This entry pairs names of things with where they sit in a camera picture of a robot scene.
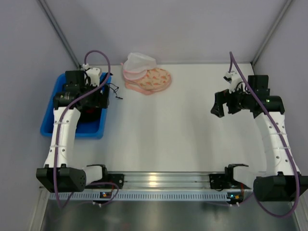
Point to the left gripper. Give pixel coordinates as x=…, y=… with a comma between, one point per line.
x=95, y=101

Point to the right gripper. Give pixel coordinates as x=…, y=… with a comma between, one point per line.
x=231, y=103

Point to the white mesh laundry bag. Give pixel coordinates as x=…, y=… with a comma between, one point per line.
x=137, y=65

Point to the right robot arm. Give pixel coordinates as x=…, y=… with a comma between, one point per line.
x=279, y=182

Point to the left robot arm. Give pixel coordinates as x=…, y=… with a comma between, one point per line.
x=59, y=173

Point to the tulip print laundry bag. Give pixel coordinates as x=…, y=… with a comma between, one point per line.
x=147, y=82

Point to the blue plastic bin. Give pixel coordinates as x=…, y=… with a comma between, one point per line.
x=67, y=88

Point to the black garment with straps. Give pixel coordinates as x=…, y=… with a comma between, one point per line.
x=113, y=90

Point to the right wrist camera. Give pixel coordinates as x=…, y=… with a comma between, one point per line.
x=234, y=80

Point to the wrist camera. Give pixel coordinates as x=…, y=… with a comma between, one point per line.
x=234, y=80
x=92, y=75

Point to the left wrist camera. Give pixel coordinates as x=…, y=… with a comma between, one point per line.
x=92, y=75

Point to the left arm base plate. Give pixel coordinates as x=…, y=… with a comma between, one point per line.
x=116, y=178

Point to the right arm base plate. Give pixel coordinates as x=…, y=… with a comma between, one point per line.
x=219, y=182

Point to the aluminium mounting rail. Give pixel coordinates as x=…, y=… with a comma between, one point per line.
x=165, y=181

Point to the perforated cable tray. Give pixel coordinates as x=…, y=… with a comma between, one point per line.
x=158, y=196

